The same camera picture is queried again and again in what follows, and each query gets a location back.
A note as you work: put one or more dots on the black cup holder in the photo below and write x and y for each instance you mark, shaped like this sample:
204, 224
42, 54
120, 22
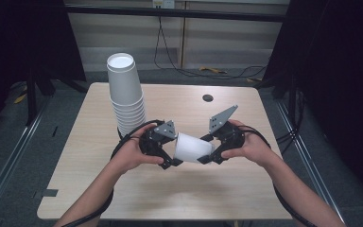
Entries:
119, 132

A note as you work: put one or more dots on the person's left hand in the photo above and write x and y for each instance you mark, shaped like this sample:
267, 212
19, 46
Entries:
129, 154

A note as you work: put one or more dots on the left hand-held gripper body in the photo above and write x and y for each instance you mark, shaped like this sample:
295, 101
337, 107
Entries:
165, 130

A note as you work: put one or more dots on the black horizontal beam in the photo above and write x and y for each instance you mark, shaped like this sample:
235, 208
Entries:
170, 13

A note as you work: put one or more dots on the grey tape strip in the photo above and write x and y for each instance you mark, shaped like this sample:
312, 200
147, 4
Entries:
49, 192

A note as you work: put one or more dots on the black curtain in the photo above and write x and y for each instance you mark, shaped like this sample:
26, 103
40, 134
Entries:
343, 78
19, 41

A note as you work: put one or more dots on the white wall outlet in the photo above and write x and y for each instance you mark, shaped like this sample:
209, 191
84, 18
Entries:
164, 3

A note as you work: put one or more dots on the black metal stand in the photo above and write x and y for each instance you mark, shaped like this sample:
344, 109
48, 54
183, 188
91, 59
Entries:
31, 101
293, 94

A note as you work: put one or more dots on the yellow floor object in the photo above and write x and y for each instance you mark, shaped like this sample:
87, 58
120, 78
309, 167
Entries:
212, 70

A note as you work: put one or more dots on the person's right hand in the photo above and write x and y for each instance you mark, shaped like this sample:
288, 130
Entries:
255, 148

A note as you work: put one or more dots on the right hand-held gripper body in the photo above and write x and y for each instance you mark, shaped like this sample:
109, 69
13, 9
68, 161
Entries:
230, 137

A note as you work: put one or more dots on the metal floor rail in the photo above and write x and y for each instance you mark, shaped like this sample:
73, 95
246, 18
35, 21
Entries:
9, 160
315, 179

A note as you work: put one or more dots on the round black table grommet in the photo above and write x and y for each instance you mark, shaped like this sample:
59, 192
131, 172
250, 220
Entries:
207, 98

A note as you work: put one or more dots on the yellow floor scrap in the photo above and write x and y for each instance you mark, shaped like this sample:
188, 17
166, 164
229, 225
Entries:
20, 98

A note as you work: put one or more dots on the white paper cup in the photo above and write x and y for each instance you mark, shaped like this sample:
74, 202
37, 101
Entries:
192, 148

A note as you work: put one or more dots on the stack of white cups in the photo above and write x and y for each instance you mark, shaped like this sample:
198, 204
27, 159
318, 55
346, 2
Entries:
124, 85

